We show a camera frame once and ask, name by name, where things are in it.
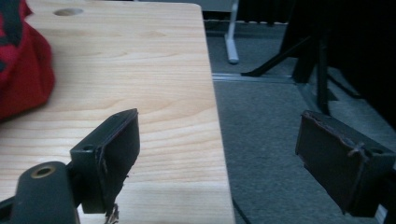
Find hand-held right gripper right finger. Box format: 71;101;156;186
294;109;396;218

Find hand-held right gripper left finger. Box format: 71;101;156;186
69;107;141;217

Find black tripod stand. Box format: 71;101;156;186
241;0;362;116

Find black cable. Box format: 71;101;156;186
232;198;251;224

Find white desk frame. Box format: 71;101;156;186
224;0;241;65

